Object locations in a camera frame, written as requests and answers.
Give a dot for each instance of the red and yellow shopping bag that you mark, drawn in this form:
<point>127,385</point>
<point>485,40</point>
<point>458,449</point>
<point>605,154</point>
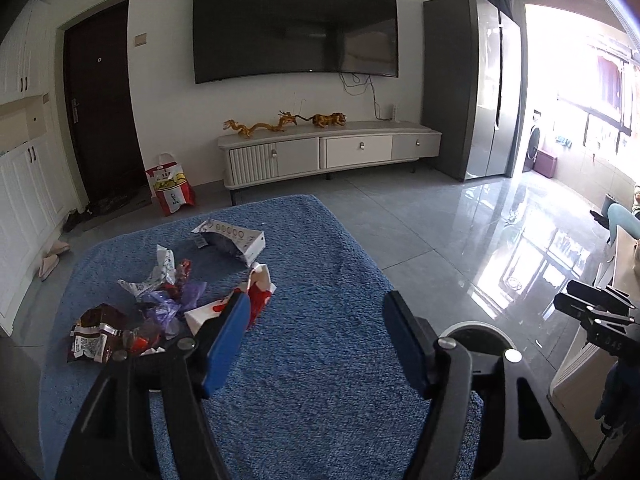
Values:
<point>170,187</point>

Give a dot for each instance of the white wall cabinet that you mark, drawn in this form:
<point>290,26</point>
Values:
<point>25,200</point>

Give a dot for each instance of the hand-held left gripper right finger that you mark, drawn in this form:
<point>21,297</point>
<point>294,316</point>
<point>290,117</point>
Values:
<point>405,345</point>

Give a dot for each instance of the purple storage box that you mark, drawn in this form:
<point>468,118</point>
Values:
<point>547,166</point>

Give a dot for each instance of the golden dragon figurine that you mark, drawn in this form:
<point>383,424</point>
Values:
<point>260,126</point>

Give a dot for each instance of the person's right hand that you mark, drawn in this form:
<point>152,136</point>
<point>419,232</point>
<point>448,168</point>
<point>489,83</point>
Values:
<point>617,395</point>

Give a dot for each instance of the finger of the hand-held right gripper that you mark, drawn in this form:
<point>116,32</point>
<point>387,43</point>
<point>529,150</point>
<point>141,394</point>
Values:
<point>580,307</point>
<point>597,291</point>

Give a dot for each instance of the white television cabinet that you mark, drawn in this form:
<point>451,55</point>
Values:
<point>300,152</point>

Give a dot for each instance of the black wall television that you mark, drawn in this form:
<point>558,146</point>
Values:
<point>295,25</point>

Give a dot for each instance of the washing machine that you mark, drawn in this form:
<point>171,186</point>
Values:
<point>532,145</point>

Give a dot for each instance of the dark shoes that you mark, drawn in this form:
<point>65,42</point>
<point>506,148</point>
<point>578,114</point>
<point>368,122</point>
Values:
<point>74,220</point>

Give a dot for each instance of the beige side table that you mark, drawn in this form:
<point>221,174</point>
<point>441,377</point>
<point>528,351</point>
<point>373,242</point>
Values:
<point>622,260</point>

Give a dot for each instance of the white trash bin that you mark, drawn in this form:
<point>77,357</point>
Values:
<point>475,332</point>

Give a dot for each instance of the red and white carton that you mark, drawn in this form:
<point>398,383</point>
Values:
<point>257,295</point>

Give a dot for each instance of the dark brown door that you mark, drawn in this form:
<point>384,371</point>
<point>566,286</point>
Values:
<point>102,110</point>

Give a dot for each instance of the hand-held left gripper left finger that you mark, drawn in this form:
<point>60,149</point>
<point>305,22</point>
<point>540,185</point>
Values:
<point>227,340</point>

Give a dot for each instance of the brown snack packet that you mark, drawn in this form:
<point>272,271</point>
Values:
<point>97,332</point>

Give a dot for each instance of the small red candy wrapper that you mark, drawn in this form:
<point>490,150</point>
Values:
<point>183,272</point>

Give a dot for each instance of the red orange wrapper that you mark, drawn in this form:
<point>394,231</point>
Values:
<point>142,342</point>

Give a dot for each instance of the white wrapper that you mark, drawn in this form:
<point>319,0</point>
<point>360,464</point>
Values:
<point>160,272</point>

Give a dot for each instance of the dark doormat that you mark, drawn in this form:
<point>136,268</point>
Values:
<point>117,205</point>

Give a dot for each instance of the white box with circle print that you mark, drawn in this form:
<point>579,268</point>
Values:
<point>235,242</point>

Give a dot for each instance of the golden tiger figurine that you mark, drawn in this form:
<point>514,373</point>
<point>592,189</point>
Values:
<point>329,120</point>

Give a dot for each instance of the grey refrigerator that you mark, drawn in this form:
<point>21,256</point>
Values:
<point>450,90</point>

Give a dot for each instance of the purple plastic bag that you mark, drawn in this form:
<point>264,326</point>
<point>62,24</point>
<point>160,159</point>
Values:
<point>170,307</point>

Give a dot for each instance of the beige wall switch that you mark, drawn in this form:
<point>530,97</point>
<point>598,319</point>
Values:
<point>141,39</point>

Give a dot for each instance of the blue fuzzy blanket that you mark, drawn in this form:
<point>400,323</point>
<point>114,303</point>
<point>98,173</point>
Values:
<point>310,270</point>

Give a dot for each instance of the pink slipper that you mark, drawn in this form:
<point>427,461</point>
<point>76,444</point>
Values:
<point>48,266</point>
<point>60,247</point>

